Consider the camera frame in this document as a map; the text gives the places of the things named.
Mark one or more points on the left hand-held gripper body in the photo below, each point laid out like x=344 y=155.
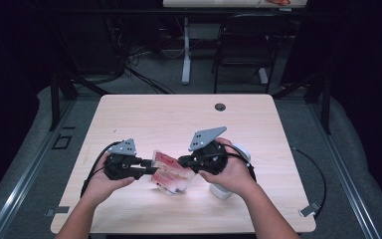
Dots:
x=121 y=166

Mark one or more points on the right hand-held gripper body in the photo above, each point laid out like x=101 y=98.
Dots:
x=209 y=159

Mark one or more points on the clear plastic bag red print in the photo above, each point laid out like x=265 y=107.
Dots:
x=172 y=176

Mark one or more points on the person's left hand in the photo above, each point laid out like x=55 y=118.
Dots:
x=101 y=189

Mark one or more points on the person's right hand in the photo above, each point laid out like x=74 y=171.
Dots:
x=235 y=179

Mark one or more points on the white jar lid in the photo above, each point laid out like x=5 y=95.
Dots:
x=244 y=152

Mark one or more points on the square floor socket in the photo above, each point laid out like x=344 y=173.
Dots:
x=61 y=142

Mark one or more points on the black metal stand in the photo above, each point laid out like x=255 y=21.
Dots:
x=326 y=106
x=54 y=99

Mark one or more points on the wooden desk white legs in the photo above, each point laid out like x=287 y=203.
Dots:
x=186 y=49

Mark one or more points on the black chair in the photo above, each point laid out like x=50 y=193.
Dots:
x=245 y=49

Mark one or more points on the black equipment cabinet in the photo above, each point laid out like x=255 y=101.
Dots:
x=89 y=43

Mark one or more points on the grey box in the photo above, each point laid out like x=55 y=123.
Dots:
x=204 y=31

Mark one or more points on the dark curtain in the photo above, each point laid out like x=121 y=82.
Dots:
x=371 y=83
x=6 y=83

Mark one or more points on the orange object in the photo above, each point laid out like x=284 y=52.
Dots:
x=278 y=2

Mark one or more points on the aluminium floor rail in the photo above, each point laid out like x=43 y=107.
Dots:
x=23 y=186
x=344 y=186

